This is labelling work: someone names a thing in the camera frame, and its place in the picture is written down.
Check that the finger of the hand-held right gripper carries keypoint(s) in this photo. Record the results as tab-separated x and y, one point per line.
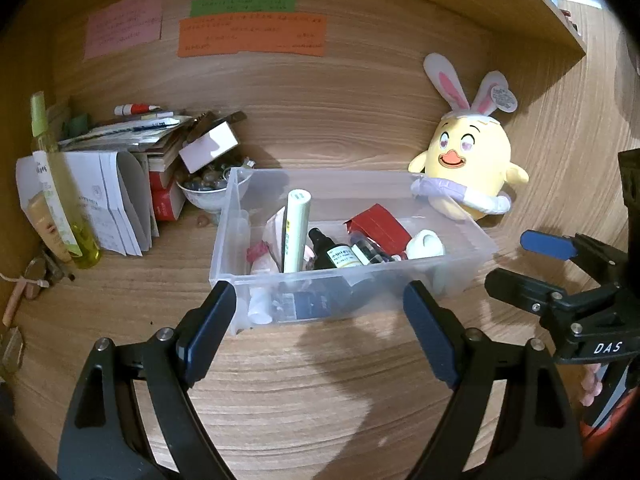
520	287
547	245

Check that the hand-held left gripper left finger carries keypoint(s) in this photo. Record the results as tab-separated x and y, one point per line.
212	327

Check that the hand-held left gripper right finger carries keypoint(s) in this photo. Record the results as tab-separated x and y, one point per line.
430	330

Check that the clear plastic storage bin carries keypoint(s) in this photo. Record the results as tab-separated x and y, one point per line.
380	290

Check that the white tape roll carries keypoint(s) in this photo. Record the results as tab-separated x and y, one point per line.
425	245

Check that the pink hair band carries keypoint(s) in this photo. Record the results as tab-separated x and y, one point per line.
257	251

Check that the dark blue card box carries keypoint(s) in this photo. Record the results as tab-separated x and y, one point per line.
305	305

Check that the dark purple bottle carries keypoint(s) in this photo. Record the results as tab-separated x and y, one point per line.
370	252

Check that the dark green bottle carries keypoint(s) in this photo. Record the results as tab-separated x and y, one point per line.
332	257

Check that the white and green tube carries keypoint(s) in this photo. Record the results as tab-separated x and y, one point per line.
295	230

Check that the person's right hand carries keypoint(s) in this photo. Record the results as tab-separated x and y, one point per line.
591	385

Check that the yellow chick plush toy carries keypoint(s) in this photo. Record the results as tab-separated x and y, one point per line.
475	160

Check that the white ceramic bowl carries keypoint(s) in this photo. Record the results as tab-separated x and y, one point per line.
200	200

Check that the glass marbles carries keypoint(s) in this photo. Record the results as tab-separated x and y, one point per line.
205	180

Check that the yellow-green spray bottle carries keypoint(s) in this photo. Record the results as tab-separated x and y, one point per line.
82	245

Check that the folded white paper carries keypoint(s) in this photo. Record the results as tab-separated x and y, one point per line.
105	200

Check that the dark metal clips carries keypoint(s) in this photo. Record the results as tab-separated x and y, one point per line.
40	270

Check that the white and pink box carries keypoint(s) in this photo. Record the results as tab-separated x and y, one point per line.
210	145

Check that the yellow cream tube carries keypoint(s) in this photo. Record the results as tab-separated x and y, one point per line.
47	230

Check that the wooden stick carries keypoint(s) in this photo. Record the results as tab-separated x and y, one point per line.
15	300

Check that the stack of books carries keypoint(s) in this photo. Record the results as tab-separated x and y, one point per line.
150	135

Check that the red and white marker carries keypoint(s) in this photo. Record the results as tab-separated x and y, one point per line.
135	108

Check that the orange paper note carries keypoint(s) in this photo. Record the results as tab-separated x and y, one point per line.
250	35

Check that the pink paper note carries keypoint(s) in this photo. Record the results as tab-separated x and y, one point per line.
122	25

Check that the green paper note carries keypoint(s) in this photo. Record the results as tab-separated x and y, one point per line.
242	6

